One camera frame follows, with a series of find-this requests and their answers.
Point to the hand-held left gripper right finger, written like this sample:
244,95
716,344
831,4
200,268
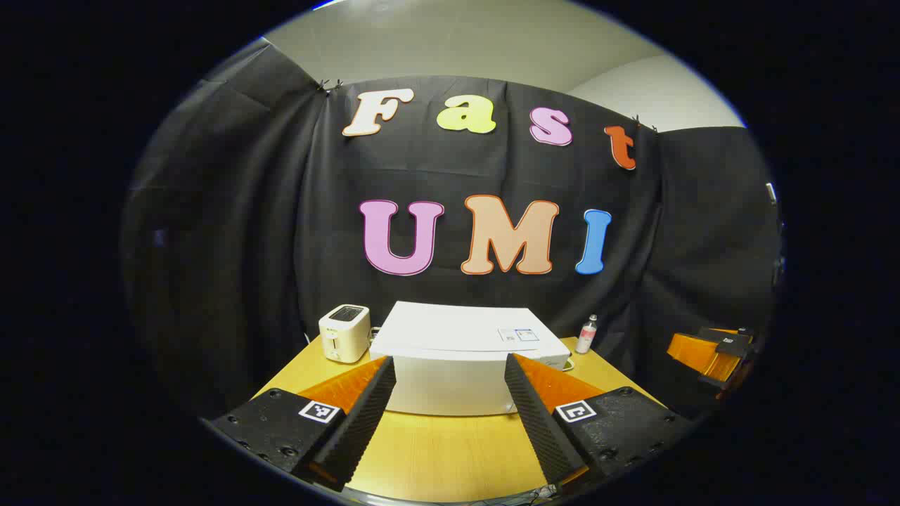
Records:
538,422

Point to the white toaster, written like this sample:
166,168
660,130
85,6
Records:
343,336

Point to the small pink label bottle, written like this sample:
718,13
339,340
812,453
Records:
586,337

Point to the black binder clip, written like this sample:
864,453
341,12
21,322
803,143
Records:
643,124
325,85

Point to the white microwave oven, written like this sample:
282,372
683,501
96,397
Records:
450,337

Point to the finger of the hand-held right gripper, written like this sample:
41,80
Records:
703,355
735,385

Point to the black backdrop cloth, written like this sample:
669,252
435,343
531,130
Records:
281,211

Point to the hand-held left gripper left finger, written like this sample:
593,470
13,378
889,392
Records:
365,414

